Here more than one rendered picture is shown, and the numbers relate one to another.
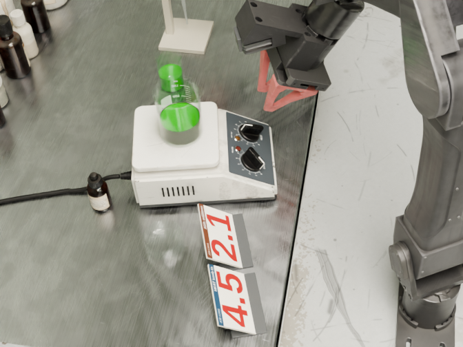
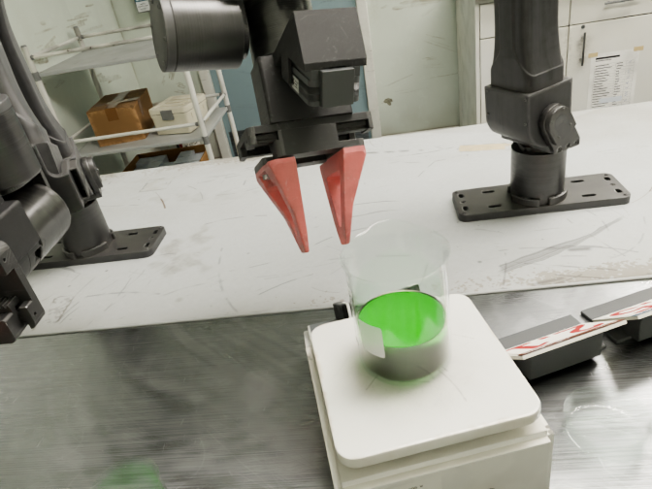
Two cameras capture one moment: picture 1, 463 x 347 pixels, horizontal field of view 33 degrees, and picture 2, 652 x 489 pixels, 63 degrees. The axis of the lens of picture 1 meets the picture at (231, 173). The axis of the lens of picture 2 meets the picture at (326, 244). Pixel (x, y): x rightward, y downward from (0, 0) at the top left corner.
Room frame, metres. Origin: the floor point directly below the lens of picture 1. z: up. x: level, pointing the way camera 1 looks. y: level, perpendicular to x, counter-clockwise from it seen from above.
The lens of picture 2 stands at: (0.81, 0.32, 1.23)
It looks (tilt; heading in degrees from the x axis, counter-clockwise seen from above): 30 degrees down; 265
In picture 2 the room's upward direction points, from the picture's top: 11 degrees counter-clockwise
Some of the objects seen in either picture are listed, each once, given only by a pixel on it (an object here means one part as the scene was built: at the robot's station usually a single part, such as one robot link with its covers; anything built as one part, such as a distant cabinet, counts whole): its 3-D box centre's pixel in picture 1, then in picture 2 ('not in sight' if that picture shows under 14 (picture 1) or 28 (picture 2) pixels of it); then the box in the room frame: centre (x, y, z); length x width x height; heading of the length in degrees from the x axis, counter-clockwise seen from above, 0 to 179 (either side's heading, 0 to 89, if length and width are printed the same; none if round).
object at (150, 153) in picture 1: (176, 135); (411, 367); (0.75, 0.07, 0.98); 0.12 x 0.12 x 0.01; 89
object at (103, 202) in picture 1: (97, 189); not in sight; (0.70, 0.19, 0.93); 0.03 x 0.03 x 0.07
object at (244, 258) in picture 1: (224, 235); (549, 335); (0.62, 0.02, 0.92); 0.09 x 0.06 x 0.04; 6
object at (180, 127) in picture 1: (181, 113); (400, 305); (0.75, 0.06, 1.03); 0.07 x 0.06 x 0.08; 79
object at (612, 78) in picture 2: not in sight; (612, 82); (-0.86, -1.92, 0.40); 0.24 x 0.01 x 0.30; 166
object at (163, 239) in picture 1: (164, 239); (605, 424); (0.62, 0.10, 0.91); 0.06 x 0.06 x 0.02
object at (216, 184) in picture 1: (196, 155); (406, 387); (0.75, 0.05, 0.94); 0.22 x 0.13 x 0.08; 89
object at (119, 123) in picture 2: not in sight; (153, 128); (1.27, -2.23, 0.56); 0.65 x 0.48 x 0.93; 166
